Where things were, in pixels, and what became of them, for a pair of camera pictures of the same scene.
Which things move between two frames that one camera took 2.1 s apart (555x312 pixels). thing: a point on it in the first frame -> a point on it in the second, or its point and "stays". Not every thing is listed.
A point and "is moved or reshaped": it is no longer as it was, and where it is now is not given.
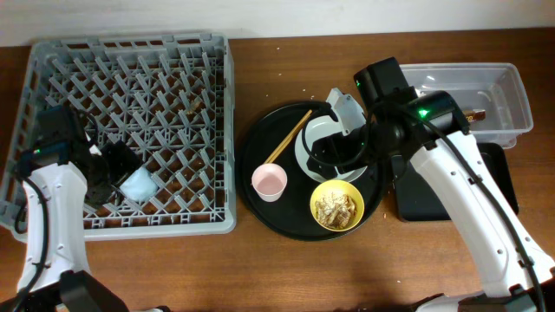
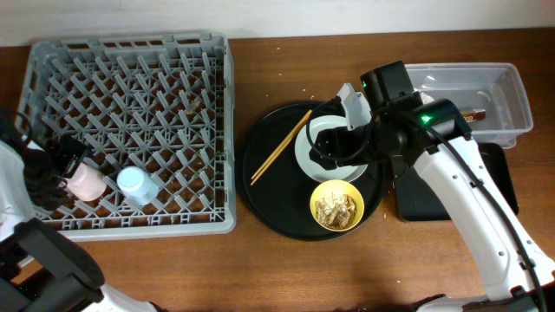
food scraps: (336, 211) stays
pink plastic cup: (270, 180) is moved or reshaped
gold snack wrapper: (472, 115) stays
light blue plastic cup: (140, 185) stays
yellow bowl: (336, 205) stays
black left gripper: (127, 159) -> (74, 150)
